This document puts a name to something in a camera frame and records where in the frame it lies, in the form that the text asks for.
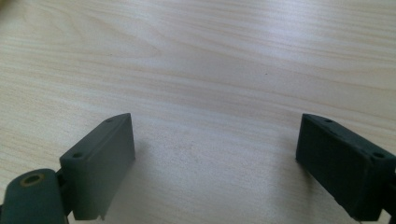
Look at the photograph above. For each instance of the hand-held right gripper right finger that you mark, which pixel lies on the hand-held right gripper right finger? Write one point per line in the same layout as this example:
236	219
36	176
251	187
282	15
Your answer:
342	168

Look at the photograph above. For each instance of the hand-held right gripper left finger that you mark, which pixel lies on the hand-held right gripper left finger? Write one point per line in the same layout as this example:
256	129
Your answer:
99	168

